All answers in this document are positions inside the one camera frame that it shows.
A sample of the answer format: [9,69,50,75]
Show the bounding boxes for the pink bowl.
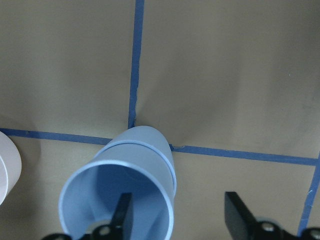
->
[0,132,22,205]

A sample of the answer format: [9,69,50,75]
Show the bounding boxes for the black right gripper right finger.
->
[224,191,320,240]

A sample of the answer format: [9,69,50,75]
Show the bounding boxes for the blue cup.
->
[100,125,177,197]
[58,143,176,240]

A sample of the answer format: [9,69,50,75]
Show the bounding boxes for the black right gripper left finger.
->
[43,193,132,240]

